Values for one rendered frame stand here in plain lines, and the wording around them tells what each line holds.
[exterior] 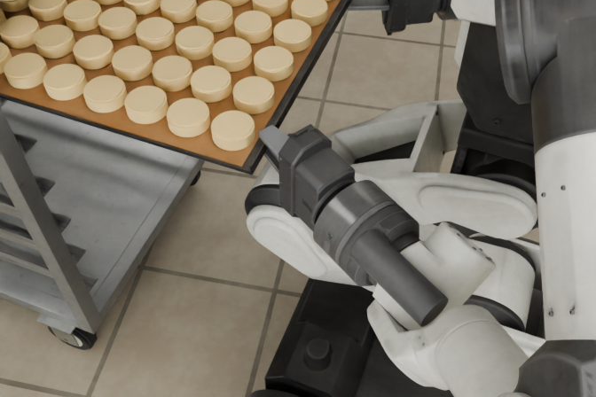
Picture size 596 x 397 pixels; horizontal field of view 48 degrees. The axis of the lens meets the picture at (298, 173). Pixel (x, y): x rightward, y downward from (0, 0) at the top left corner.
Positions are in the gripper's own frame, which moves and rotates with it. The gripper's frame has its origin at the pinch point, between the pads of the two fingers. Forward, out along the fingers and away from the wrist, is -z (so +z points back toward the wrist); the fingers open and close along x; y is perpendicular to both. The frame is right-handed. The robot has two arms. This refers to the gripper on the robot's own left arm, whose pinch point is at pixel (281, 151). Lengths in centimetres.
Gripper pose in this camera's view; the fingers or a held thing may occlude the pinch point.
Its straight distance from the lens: 75.4
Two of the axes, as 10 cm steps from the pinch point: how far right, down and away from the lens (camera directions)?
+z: 6.2, 6.0, -5.0
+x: 0.0, -6.4, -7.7
